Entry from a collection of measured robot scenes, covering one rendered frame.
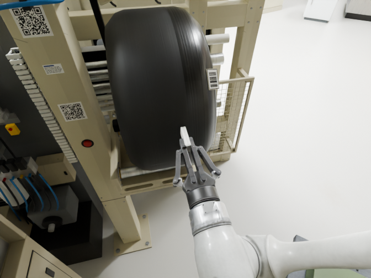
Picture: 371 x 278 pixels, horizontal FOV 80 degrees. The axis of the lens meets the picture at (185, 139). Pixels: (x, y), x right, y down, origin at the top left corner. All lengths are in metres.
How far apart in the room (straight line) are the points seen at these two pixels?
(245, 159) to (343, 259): 1.82
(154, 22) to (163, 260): 1.50
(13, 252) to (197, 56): 0.88
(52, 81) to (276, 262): 0.78
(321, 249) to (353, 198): 1.88
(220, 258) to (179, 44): 0.54
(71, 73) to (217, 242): 0.62
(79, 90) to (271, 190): 1.75
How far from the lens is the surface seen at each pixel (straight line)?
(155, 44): 0.67
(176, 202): 1.94
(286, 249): 0.60
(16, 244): 1.03
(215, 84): 0.68
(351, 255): 0.51
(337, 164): 2.62
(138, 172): 1.00
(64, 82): 0.81
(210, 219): 0.50
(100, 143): 0.96
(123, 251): 1.83
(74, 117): 0.88
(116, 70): 0.66
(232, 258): 0.48
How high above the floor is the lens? 1.70
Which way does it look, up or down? 45 degrees down
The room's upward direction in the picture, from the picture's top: straight up
